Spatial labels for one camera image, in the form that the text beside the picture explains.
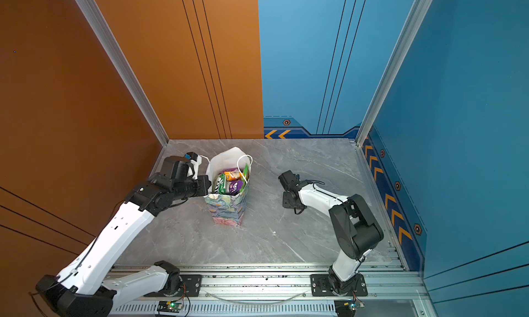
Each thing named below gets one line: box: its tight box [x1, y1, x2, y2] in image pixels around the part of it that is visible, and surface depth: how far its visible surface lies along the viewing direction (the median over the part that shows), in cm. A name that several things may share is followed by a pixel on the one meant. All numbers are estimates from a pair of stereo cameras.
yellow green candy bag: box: [218, 172, 226, 195], surface depth 76 cm
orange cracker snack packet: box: [223, 168, 244, 181], surface depth 79 cm
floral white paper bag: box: [203, 146, 254, 227], surface depth 79 cm
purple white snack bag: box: [228, 179, 244, 196], surface depth 77 cm
